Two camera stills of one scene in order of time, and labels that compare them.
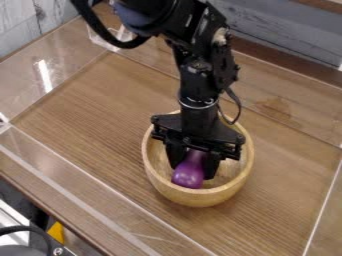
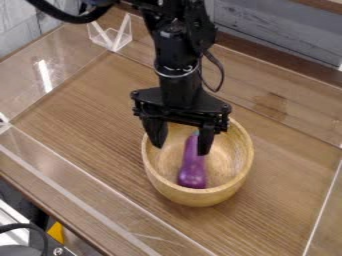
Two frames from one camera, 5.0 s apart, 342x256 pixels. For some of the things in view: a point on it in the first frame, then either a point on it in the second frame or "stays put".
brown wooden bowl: x=217 y=190 stays put
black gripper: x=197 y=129 to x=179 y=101
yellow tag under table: x=58 y=232 stays put
